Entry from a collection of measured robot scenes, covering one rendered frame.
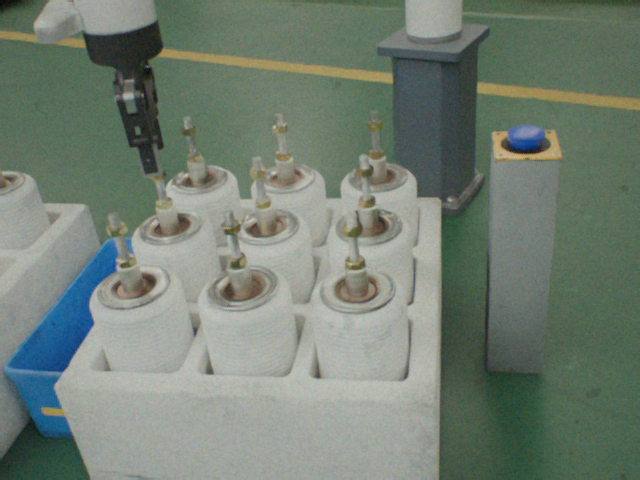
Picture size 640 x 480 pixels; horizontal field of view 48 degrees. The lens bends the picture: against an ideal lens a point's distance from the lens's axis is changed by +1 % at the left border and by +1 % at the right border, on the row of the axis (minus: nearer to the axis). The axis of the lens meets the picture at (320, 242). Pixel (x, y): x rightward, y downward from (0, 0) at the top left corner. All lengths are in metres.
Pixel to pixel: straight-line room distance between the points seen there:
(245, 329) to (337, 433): 0.14
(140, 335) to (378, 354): 0.24
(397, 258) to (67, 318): 0.49
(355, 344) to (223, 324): 0.13
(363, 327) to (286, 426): 0.14
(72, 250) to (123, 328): 0.37
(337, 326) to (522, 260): 0.28
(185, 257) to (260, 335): 0.17
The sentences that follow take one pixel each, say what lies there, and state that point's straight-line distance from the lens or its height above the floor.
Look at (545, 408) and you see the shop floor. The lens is 0.95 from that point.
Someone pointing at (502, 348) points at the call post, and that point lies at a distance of 0.96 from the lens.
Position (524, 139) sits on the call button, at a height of 0.33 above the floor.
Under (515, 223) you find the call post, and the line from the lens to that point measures 0.85.
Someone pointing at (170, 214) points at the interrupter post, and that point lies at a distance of 0.85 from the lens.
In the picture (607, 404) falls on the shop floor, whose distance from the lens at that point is 0.97.
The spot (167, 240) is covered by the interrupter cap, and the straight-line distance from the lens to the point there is 0.84.
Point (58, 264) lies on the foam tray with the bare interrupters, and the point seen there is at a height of 0.14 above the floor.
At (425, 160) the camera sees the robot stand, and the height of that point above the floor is 0.10.
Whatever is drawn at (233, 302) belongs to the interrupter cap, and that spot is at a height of 0.25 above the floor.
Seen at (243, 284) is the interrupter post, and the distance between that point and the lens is 0.72.
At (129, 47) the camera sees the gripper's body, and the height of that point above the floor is 0.48.
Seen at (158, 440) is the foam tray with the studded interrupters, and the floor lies 0.11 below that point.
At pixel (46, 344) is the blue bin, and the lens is 1.02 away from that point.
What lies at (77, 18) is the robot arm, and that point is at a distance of 0.76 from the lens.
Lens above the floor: 0.68
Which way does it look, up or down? 33 degrees down
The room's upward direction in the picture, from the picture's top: 7 degrees counter-clockwise
